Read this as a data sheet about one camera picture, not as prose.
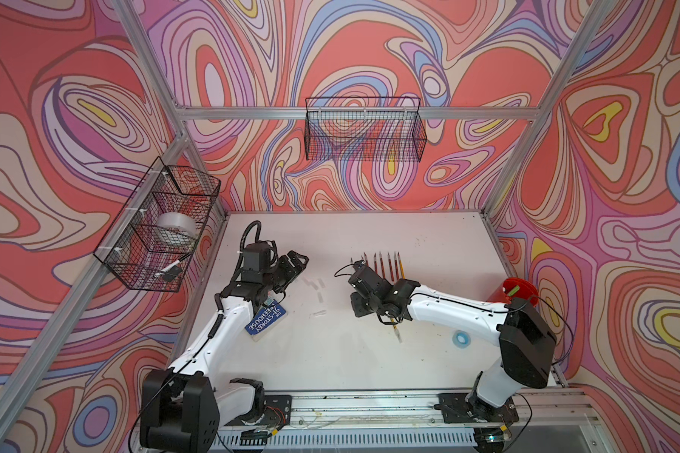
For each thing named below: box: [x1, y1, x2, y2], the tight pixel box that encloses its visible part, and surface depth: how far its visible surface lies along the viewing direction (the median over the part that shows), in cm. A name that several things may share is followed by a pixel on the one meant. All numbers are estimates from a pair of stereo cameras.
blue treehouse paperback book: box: [244, 299, 289, 341], surface depth 89 cm
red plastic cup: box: [486, 276, 540, 307], surface depth 85 cm
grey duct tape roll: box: [153, 211, 198, 246], surface depth 74 cm
